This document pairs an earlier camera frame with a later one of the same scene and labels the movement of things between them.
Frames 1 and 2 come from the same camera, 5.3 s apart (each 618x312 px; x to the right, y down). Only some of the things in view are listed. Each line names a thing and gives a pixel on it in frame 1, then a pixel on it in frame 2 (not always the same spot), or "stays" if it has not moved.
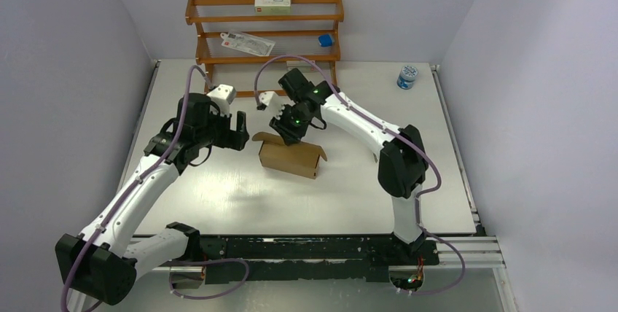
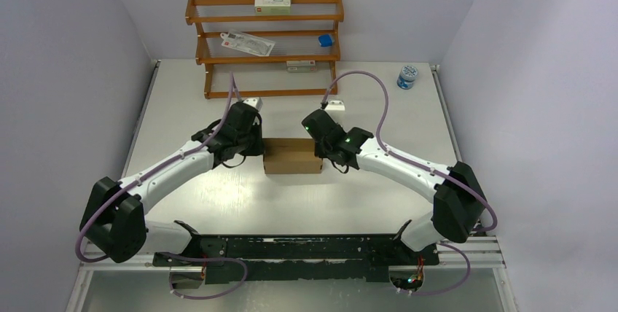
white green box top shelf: x=272 y=4 stays
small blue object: x=325 y=40 stays
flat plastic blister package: x=247 y=43 stays
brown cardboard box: x=300 y=158 stays
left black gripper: x=230 y=138 -> x=258 y=149
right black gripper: x=291 y=135 -> x=319 y=153
